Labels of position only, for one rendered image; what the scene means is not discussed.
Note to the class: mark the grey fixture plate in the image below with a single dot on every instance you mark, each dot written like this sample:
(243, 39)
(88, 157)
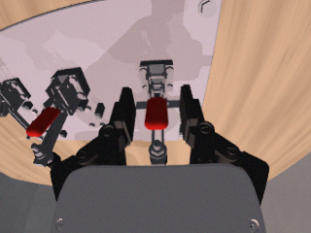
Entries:
(108, 39)

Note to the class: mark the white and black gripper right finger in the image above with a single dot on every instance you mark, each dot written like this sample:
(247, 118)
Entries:
(206, 144)

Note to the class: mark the grey rectangular plate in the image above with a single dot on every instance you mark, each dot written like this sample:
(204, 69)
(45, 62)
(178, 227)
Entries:
(171, 132)

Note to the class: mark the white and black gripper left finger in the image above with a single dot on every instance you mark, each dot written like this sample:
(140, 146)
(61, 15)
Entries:
(111, 138)

